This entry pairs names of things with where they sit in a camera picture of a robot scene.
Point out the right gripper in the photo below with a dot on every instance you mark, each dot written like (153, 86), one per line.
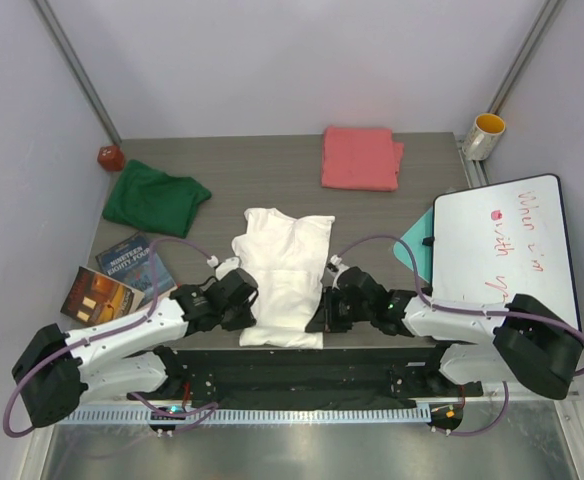
(326, 319)

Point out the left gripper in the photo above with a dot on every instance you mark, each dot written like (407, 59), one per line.
(244, 320)

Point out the white t shirt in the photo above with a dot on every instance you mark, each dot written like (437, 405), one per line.
(286, 256)

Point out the white whiteboard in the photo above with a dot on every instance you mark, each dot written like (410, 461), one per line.
(494, 242)

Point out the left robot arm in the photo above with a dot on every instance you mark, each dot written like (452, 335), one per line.
(59, 371)

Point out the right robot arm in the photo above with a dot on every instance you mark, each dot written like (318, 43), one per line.
(520, 339)

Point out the teal board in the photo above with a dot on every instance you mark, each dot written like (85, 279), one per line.
(414, 237)

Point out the blue book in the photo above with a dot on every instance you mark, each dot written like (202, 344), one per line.
(129, 263)

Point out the green t shirt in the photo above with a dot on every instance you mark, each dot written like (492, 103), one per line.
(153, 201)

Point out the brown orange book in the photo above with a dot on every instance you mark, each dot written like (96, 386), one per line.
(95, 298)

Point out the folded pink t shirt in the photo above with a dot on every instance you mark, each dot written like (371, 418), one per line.
(362, 159)

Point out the red cube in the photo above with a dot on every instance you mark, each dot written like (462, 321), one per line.
(111, 158)

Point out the yellow white mug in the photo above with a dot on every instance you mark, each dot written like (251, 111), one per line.
(483, 137)

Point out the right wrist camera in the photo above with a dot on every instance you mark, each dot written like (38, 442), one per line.
(342, 267)

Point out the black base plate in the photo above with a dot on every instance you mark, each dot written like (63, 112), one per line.
(309, 380)

